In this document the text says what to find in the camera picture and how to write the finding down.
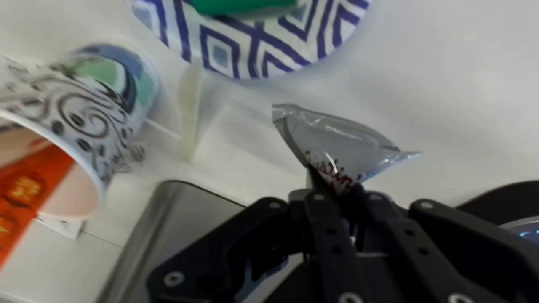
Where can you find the patterned paper cup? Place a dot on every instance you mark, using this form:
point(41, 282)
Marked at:
point(85, 124)

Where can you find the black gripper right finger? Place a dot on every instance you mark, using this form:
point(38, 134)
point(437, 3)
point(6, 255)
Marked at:
point(439, 253)

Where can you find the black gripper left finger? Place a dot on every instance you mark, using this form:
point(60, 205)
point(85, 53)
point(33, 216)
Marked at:
point(264, 253)

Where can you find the green item in bowl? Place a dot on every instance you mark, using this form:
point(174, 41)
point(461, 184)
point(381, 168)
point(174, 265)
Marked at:
point(242, 6)

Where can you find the silver metal box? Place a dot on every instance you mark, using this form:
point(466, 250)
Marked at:
point(179, 225)

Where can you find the blue white patterned bowl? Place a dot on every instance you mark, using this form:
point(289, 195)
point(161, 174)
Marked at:
point(253, 48)

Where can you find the orange packets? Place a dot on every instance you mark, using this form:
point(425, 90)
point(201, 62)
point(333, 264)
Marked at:
point(28, 191)

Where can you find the clear plastic wrapper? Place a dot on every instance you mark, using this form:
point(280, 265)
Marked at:
point(338, 141)

